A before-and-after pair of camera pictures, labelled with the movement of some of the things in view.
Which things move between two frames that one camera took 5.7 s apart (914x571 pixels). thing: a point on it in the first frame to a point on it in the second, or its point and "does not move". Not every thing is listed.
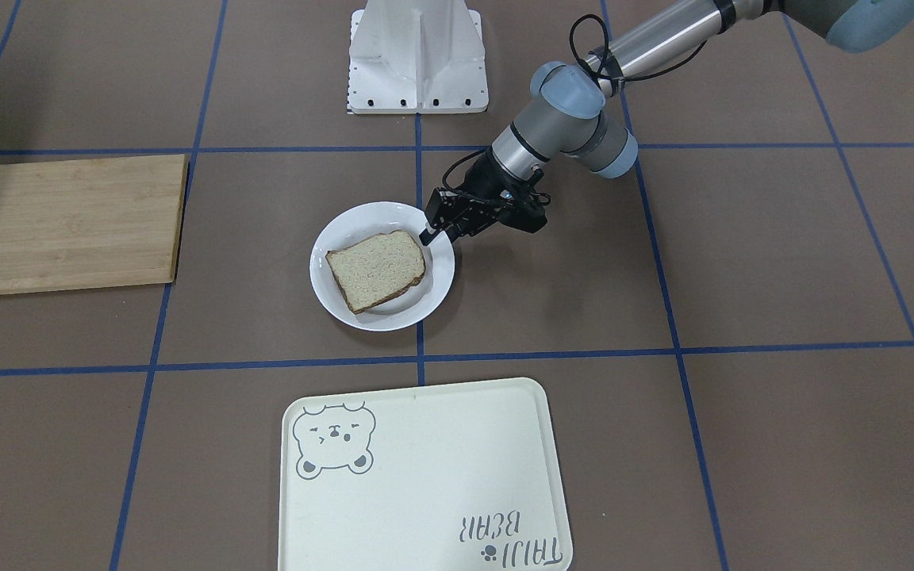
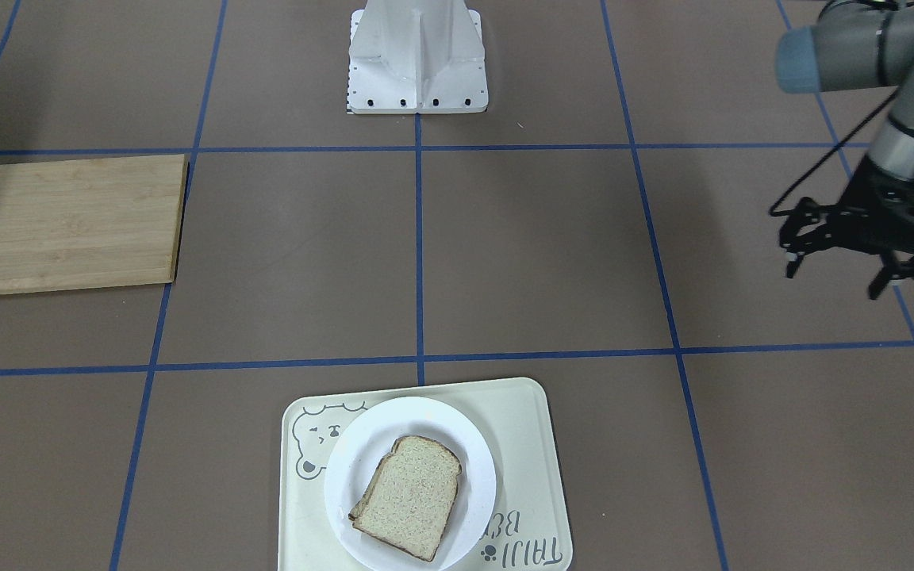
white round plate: (419, 301) to (369, 438)
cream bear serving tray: (458, 477) does not move
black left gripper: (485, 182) to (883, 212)
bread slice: (376, 267) to (409, 496)
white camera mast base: (416, 56) does not move
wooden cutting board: (72, 225) does not move
